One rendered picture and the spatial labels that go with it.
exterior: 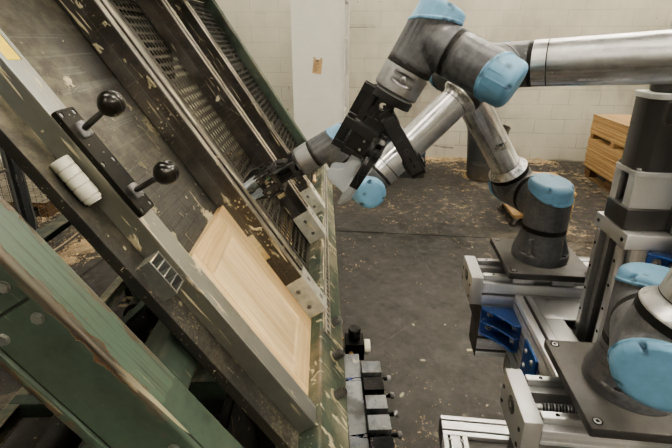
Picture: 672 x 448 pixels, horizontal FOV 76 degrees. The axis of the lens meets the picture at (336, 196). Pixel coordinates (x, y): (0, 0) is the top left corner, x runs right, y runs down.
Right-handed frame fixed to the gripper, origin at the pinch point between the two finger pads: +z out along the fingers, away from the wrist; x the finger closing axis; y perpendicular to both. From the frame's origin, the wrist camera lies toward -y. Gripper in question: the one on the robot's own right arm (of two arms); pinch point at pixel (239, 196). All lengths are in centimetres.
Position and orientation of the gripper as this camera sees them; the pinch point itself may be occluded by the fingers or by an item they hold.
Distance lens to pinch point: 122.2
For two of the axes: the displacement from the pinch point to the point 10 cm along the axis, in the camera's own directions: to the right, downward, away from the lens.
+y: -0.1, 3.5, -9.4
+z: -8.5, 4.9, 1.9
